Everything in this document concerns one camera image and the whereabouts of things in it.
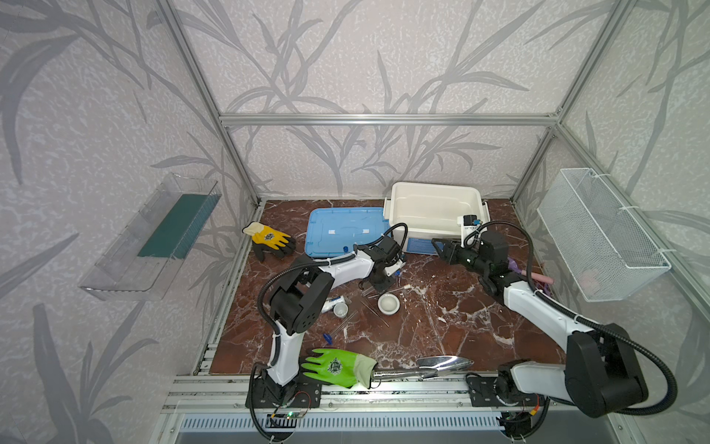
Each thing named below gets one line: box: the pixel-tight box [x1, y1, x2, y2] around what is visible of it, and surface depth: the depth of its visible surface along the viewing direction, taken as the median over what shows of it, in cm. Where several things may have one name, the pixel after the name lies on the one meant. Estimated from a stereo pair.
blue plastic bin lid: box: [305, 207, 391, 258], surface depth 111 cm
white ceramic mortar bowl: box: [377, 293, 401, 316], surface depth 90 cm
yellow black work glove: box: [242, 221, 296, 263], surface depth 107 cm
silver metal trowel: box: [373, 356, 476, 381], surface depth 79 cm
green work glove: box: [300, 348, 379, 390], surface depth 78 cm
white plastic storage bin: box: [382, 182, 491, 255], surface depth 106 cm
